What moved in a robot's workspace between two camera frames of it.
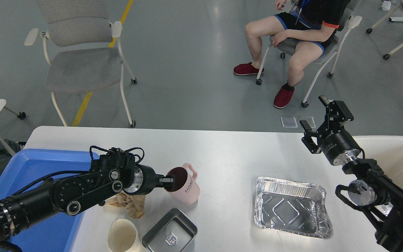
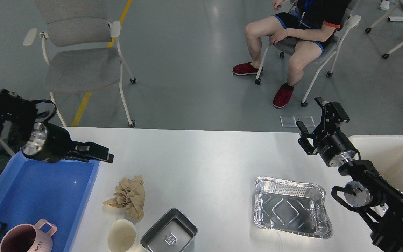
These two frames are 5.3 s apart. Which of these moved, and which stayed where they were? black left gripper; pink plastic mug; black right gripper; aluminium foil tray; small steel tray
Moved: pink plastic mug; black left gripper
Stayed: small steel tray; aluminium foil tray; black right gripper
